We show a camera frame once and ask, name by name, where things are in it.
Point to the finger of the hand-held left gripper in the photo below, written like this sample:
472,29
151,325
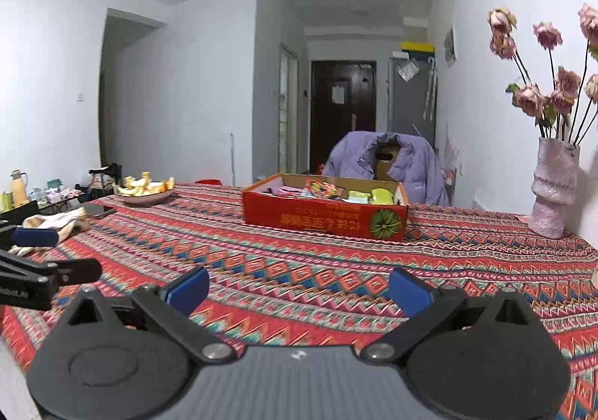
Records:
79,271
35,237

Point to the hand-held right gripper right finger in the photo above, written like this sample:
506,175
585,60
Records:
411,291

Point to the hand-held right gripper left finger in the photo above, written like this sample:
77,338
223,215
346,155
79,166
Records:
189,291

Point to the red cardboard box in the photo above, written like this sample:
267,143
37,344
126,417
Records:
317,217

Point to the pile of mixed snack bags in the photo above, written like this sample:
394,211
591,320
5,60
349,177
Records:
322,190

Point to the cream cloth gloves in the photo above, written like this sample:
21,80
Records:
56,221

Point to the low black side table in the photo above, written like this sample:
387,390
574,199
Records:
23,210

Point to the yellow thermos jug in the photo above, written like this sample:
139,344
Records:
19,191

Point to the black smartphone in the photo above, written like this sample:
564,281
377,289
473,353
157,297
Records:
98,210

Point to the brown oval plate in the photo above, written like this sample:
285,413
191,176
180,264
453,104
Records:
145,201

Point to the bowl of fruit peels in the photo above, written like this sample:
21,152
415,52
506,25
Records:
140,184

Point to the red bucket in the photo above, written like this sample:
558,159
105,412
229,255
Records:
208,181

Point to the purple puffer jacket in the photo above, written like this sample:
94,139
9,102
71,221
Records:
420,168

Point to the brown chair back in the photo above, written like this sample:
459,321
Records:
385,168

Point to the white mop pole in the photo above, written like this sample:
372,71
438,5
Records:
231,158

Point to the dark entrance door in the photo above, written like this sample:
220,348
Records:
343,130

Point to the pink ceramic vase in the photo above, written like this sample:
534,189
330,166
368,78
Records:
553,186

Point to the grey refrigerator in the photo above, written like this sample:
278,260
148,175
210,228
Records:
411,111

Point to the white floral vase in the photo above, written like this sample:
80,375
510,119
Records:
595,275

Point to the white folded umbrella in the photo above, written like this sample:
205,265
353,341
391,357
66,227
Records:
430,93

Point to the glass interior door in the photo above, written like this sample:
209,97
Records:
288,111

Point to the white paper notice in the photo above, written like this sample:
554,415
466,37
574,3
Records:
338,94

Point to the clear plastic bag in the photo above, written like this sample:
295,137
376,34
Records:
408,70

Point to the dried pink roses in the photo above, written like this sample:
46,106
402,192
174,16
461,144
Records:
530,97

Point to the yellow black box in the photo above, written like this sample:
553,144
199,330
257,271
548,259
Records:
418,48

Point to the framed wall picture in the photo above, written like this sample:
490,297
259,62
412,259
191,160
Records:
450,46

